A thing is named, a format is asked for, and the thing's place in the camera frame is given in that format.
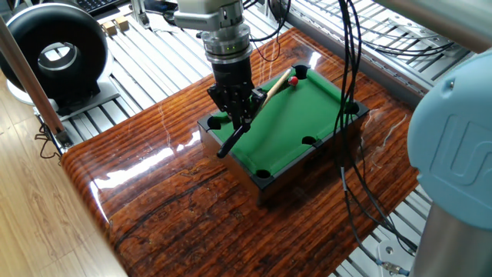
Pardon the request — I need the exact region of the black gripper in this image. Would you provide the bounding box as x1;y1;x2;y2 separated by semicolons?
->
206;57;269;130

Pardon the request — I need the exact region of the wooden pool cue black handle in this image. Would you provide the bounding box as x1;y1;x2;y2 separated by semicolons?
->
216;68;293;159

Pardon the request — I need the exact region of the mini green pool table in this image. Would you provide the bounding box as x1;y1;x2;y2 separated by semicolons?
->
196;61;369;205

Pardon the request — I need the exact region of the aluminium profile upright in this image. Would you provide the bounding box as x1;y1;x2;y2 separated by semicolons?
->
130;0;151;30

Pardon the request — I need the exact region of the black keyboard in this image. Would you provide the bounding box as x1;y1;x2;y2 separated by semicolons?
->
72;0;128;16

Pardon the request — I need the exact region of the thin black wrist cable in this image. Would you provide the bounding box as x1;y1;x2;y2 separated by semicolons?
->
248;0;292;63

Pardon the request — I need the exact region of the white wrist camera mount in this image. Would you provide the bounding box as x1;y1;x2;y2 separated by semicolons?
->
173;0;245;32

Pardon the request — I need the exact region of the black cable bundle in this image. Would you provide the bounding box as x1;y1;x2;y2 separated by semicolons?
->
332;0;420;259

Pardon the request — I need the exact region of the black ring shaped fan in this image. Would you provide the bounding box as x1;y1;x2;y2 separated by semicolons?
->
0;2;121;116

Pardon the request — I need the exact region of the black looped cable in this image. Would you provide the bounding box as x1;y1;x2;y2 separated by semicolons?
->
357;26;458;61

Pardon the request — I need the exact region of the thin black floor cable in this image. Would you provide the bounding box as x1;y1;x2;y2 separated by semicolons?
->
34;122;62;161

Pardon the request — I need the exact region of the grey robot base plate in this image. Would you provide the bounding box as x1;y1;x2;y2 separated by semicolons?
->
376;238;416;277

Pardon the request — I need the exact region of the slanted frame post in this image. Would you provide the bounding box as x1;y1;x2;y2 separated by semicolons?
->
0;15;74;149

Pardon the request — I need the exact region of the grey cable metal connector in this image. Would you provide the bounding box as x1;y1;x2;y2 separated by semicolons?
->
374;257;411;277

